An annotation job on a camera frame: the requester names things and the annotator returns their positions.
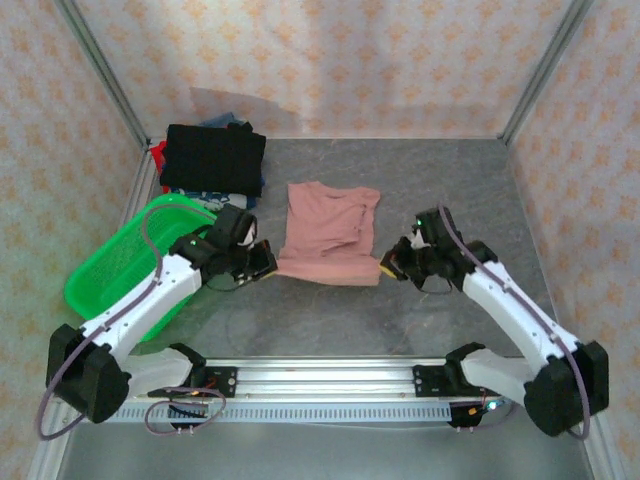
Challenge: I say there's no pink t-shirt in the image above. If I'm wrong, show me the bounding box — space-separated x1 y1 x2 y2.
276 182 382 287

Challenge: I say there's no dark blue t-shirt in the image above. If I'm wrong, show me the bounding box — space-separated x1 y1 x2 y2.
246 172 269 210

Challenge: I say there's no white blue printed t-shirt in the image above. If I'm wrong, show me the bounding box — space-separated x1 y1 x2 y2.
169 187 249 211

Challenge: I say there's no black folded t-shirt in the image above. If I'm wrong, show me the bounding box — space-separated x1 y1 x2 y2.
159 123 268 198

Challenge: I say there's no green plastic basket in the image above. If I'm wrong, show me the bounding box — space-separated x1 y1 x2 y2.
63 193 221 344

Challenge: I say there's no red t-shirt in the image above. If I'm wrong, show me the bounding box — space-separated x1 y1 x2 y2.
149 141 169 176

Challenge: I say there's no blue grey t-shirt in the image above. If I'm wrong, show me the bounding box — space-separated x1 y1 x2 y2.
197 112 254 130

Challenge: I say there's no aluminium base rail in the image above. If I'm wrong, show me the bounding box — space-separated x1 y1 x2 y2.
119 357 526 401

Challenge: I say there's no slotted grey cable duct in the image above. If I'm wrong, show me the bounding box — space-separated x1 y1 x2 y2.
114 403 454 424

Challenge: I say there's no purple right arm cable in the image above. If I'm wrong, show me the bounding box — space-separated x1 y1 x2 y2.
437 203 592 441

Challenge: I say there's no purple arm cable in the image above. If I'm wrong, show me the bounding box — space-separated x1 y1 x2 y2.
35 197 226 441
437 203 592 441

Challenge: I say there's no aluminium frame post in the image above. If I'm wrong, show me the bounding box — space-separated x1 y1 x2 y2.
54 0 154 149
499 0 594 146

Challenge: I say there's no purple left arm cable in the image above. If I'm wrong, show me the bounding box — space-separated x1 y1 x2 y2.
35 197 226 441

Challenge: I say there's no aluminium frame leg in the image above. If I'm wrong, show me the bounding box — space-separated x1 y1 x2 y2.
582 414 626 480
27 404 76 480

